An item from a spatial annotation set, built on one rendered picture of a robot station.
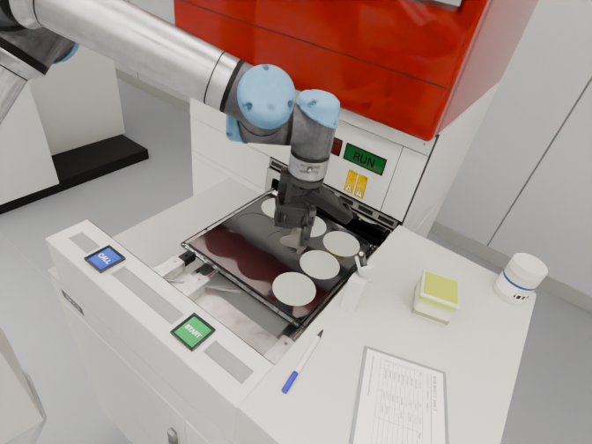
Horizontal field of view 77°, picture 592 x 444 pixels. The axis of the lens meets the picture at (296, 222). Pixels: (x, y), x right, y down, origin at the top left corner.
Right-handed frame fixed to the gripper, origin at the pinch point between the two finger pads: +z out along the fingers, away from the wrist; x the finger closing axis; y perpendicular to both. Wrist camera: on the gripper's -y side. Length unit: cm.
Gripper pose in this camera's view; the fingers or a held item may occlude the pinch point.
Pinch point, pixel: (301, 248)
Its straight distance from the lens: 85.0
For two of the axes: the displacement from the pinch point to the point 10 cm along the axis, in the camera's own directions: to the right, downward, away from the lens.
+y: -9.9, -1.1, -0.9
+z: -1.4, 7.8, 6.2
